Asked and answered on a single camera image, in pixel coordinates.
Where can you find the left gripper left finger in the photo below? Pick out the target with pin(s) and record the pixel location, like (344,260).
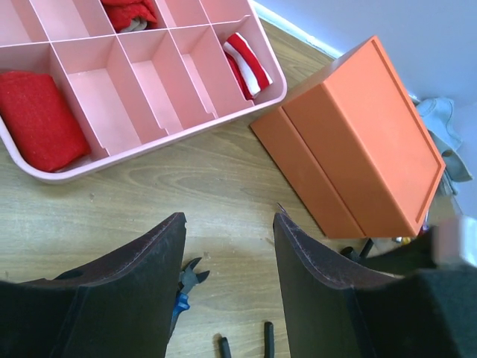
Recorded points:
(119,305)

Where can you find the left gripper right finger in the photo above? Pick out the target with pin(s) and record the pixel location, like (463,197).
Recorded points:
(417,300)

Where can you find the black rubber mallet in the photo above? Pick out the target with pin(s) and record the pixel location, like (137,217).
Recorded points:
(351,254)

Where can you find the orange two-drawer box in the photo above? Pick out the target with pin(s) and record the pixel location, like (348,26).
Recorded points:
(351,144)

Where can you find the red cloth front compartment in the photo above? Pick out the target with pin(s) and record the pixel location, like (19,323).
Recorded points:
(40,121)

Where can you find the pink divided organizer tray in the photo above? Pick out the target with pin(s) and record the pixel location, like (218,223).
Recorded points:
(135,92)

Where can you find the blue denim cloth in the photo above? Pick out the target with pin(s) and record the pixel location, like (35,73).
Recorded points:
(437,115)

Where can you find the red white striped cloth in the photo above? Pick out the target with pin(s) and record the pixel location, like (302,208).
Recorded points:
(250,74)

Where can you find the red rolled cloth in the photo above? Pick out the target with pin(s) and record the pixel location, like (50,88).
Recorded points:
(129,16)

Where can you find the blue handled cutting pliers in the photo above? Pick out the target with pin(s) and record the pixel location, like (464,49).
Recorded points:
(188,279)

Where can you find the orange black handled pliers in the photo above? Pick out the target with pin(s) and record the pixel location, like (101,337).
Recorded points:
(255,340)

